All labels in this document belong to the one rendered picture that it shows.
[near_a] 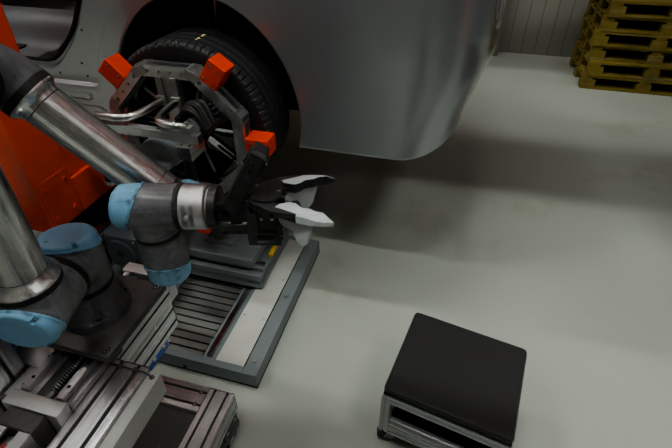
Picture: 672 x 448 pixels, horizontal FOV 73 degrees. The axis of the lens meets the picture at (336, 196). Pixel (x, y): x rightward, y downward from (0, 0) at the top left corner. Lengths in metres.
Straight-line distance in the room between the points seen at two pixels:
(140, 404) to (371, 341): 1.17
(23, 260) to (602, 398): 1.96
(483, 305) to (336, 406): 0.85
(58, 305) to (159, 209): 0.33
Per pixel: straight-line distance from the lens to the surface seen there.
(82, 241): 1.06
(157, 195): 0.75
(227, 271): 2.18
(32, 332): 1.00
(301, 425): 1.88
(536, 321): 2.33
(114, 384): 1.18
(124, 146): 0.90
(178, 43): 1.77
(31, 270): 0.95
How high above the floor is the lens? 1.65
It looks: 35 degrees down
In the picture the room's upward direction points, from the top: straight up
